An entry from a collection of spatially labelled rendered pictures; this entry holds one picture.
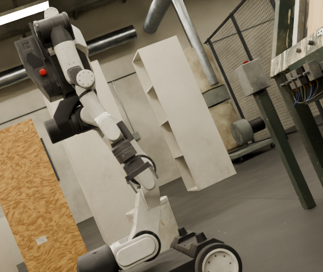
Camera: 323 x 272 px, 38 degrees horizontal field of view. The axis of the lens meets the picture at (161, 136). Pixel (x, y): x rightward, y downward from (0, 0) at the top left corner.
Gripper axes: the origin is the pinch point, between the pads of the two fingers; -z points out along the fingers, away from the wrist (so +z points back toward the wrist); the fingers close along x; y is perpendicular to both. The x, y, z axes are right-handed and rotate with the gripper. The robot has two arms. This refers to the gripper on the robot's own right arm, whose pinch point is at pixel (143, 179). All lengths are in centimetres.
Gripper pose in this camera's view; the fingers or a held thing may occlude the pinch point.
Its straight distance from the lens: 202.2
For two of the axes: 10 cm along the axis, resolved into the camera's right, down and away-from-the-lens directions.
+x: 8.1, -5.5, 1.9
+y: -1.4, 1.4, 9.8
